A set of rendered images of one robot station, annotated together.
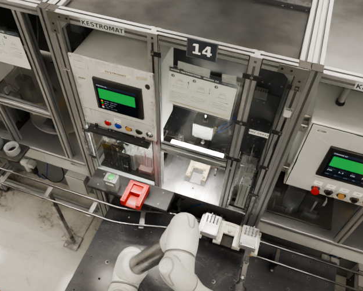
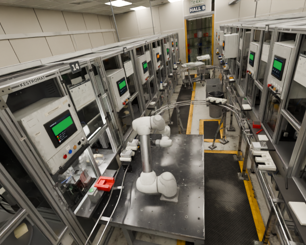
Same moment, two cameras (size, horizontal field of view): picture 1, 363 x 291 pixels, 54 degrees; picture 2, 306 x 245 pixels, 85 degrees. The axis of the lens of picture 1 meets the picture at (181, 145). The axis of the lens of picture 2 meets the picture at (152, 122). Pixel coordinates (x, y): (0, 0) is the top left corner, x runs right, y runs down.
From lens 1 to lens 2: 1.68 m
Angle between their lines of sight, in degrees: 67
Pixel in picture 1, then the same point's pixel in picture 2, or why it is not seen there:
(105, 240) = (127, 214)
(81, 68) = (34, 124)
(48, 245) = not seen: outside the picture
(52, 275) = not seen: outside the picture
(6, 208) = not seen: outside the picture
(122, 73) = (56, 106)
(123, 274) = (153, 176)
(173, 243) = (147, 119)
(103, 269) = (146, 210)
